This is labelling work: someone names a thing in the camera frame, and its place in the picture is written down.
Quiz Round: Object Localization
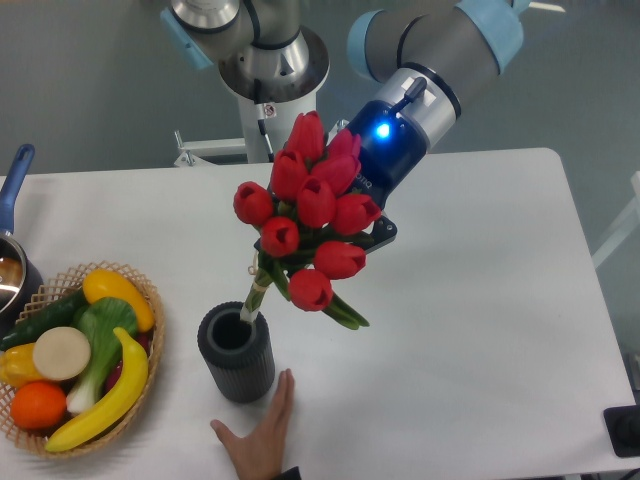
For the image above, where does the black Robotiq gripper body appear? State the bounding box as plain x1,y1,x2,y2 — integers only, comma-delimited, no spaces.
253,100,431,255

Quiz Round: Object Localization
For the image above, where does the red tulip bouquet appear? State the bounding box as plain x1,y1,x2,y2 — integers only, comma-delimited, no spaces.
233,111,382,330

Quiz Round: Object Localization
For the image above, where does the dark grey ribbed vase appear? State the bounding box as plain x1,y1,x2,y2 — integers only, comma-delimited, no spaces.
197,301,275,403

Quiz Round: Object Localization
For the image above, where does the black sleeved forearm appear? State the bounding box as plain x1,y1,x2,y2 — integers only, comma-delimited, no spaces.
269,466,302,480

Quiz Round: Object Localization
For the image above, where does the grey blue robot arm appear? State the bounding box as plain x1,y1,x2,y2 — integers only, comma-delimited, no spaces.
160,1,527,205

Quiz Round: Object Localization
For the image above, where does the bare human hand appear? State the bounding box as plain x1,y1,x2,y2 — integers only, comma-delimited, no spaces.
210,369,295,479

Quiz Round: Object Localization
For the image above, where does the red vegetable in basket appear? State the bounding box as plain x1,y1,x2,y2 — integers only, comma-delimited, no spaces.
103,333,151,394

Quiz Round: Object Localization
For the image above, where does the yellow squash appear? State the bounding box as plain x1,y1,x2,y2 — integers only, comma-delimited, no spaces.
82,269,155,332

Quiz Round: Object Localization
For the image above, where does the green bok choy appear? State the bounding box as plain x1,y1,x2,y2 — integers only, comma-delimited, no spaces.
67,297,138,416

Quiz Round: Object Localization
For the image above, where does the yellow banana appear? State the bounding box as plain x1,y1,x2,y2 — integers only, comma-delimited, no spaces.
45,327,149,453

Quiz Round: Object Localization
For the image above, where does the black device at edge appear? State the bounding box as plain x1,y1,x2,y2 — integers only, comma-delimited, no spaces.
603,405,640,458

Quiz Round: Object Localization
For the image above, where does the green cucumber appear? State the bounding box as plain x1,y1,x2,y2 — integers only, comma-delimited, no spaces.
1,290,88,351

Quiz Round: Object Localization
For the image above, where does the woven wicker basket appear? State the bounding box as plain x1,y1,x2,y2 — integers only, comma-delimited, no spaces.
1,261,165,459

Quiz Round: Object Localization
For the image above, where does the beige round disc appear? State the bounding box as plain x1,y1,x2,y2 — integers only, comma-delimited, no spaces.
32,327,91,381

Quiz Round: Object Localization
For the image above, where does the yellow bell pepper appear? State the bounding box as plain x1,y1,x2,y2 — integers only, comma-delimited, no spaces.
1,343,45,388

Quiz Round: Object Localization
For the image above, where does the orange fruit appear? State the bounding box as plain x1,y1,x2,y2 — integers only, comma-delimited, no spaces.
10,381,66,430

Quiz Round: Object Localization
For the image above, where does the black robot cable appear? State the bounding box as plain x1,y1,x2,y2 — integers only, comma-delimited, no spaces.
252,78,278,164

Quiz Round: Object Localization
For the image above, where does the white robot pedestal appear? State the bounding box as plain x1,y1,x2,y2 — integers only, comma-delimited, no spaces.
174,56,329,167

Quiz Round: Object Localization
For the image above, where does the white frame at right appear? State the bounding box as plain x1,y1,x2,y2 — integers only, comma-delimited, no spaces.
592,171,639,269

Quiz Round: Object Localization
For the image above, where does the blue handled saucepan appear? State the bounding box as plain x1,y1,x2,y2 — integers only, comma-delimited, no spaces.
1,144,43,337

